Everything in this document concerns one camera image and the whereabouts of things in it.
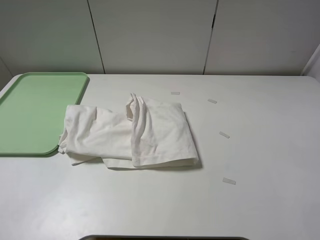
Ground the green plastic tray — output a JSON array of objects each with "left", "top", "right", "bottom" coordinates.
[{"left": 0, "top": 72, "right": 89, "bottom": 156}]

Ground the white short sleeve shirt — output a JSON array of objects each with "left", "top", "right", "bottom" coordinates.
[{"left": 58, "top": 93, "right": 199, "bottom": 169}]

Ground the clear tape strip lower right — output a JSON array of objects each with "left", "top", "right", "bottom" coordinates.
[{"left": 222, "top": 177, "right": 236, "bottom": 185}]

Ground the clear tape strip middle right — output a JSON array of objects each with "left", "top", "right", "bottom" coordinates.
[{"left": 219, "top": 131, "right": 230, "bottom": 139}]

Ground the clear tape strip upper right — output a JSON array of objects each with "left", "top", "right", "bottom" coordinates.
[{"left": 207, "top": 99, "right": 217, "bottom": 104}]

